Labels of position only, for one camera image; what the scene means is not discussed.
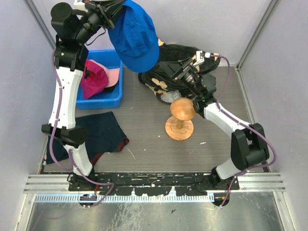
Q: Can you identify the slotted cable duct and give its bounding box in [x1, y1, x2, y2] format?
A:
[34, 193, 215, 203]

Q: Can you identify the left aluminium frame post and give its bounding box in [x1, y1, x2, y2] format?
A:
[24, 0, 55, 50]

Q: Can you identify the aluminium frame post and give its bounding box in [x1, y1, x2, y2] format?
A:
[24, 0, 55, 50]
[236, 0, 281, 69]

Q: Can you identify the magenta cap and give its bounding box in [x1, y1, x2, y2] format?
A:
[80, 60, 109, 100]

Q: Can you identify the navy blue cloth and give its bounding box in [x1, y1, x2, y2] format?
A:
[45, 111, 130, 167]

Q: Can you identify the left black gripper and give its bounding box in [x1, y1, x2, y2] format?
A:
[76, 0, 129, 44]

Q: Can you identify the right aluminium frame post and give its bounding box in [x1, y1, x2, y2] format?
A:
[236, 0, 281, 69]

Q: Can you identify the wooden hat stand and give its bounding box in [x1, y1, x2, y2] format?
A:
[165, 98, 196, 141]

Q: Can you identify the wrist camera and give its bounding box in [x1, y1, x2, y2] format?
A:
[74, 0, 85, 5]
[194, 51, 211, 66]

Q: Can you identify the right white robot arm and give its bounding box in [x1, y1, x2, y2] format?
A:
[159, 58, 270, 190]

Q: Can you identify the black patterned plush blanket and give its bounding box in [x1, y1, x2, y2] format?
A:
[137, 38, 221, 105]

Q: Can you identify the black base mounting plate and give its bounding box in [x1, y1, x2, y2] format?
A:
[66, 172, 231, 196]

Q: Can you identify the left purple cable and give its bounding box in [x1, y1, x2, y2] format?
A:
[51, 48, 115, 209]

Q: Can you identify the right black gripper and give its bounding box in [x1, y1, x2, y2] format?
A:
[158, 57, 202, 98]

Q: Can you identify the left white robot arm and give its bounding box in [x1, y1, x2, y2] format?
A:
[41, 0, 124, 191]

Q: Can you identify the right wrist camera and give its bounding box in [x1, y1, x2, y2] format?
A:
[194, 51, 211, 66]

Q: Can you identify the pink cap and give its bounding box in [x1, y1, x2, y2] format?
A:
[105, 68, 120, 88]

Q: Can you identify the blue cap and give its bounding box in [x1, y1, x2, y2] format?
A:
[108, 0, 159, 73]

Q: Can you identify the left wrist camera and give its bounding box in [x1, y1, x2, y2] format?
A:
[74, 0, 85, 5]

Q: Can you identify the blue plastic bin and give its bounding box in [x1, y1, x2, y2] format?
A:
[76, 50, 123, 110]

